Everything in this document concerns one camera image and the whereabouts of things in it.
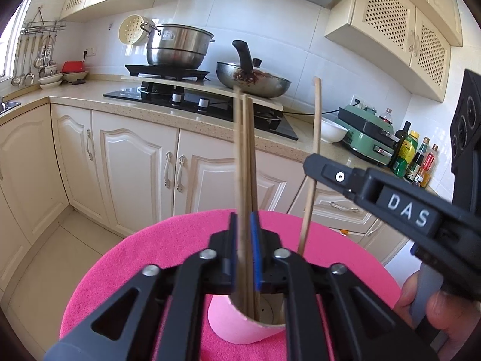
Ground steel wall utensil rack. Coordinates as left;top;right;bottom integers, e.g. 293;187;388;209
20;5;67;36

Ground black glass gas hob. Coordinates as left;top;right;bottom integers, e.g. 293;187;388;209
103;81;299;141

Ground steel kitchen sink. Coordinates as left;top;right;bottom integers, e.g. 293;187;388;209
0;98;21;115

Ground row of hanging steel utensils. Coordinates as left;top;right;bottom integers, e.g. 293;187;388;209
11;34;58;87

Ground wooden chopstick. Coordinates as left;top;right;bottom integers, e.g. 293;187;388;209
242;93;254;320
232;85;252;318
297;77;323;255

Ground green electric grill appliance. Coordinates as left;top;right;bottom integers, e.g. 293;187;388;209
334;104;401;166

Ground yellow capped green bottle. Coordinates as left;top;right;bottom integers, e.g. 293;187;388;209
394;130;420;178

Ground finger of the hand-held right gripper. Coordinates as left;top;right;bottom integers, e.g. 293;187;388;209
304;153;376;201

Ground cream plastic colander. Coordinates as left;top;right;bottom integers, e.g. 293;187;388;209
118;14;153;48

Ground kitchen window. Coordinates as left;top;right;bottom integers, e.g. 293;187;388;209
0;4;25;79

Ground person's right hand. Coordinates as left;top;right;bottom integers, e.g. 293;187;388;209
394;271;481;347

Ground red label sauce bottle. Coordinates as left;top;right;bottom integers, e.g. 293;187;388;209
416;143;440;189

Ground cream base cabinets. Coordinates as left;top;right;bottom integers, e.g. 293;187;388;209
0;103;410;294

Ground stainless steel steamer pot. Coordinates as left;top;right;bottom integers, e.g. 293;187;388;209
141;23;216;70

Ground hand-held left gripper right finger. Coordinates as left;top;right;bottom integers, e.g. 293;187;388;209
250;211;438;361

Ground pink paper cup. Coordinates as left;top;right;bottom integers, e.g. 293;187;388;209
207;293;288;346

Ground dark sauce bottle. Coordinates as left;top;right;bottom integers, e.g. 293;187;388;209
407;137;430;183

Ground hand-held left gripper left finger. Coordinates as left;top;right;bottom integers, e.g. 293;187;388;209
45;212;239;361

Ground pink round table cloth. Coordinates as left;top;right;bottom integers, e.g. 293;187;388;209
59;208;403;361

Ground steel wok with black handle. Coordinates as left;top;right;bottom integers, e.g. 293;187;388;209
216;40;292;98

